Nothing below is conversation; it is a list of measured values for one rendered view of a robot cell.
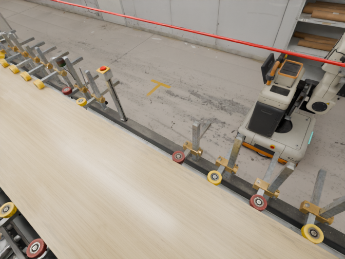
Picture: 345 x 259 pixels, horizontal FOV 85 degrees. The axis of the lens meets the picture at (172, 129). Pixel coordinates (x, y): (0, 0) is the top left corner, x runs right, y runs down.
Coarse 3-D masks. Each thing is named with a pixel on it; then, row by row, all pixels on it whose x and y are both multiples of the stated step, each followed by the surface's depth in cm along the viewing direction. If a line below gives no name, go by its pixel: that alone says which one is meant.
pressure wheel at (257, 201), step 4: (252, 196) 98; (256, 196) 98; (260, 196) 98; (252, 200) 97; (256, 200) 97; (260, 200) 97; (264, 200) 96; (252, 204) 96; (256, 204) 96; (260, 204) 96; (264, 204) 95; (256, 208) 94; (260, 208) 94; (264, 208) 94
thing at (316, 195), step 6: (318, 174) 110; (324, 174) 109; (318, 180) 107; (318, 186) 105; (318, 192) 103; (312, 198) 102; (318, 198) 101; (318, 204) 99; (306, 216) 98; (312, 216) 96; (306, 222) 94; (312, 222) 94
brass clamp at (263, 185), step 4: (256, 180) 111; (260, 180) 111; (256, 184) 109; (260, 184) 109; (264, 184) 109; (268, 184) 109; (256, 188) 112; (260, 188) 109; (264, 188) 108; (264, 192) 109; (268, 192) 107; (272, 192) 106; (276, 192) 106; (272, 196) 107; (276, 196) 106
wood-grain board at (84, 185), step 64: (0, 64) 211; (0, 128) 146; (64, 128) 141; (64, 192) 109; (128, 192) 106; (192, 192) 103; (64, 256) 89; (128, 256) 86; (192, 256) 84; (256, 256) 83; (320, 256) 81
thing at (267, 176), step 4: (276, 152) 123; (276, 156) 121; (272, 160) 119; (276, 160) 119; (272, 164) 117; (268, 168) 117; (272, 168) 116; (268, 172) 115; (272, 172) 114; (264, 176) 113; (268, 176) 113; (264, 180) 112; (268, 180) 111; (260, 192) 107
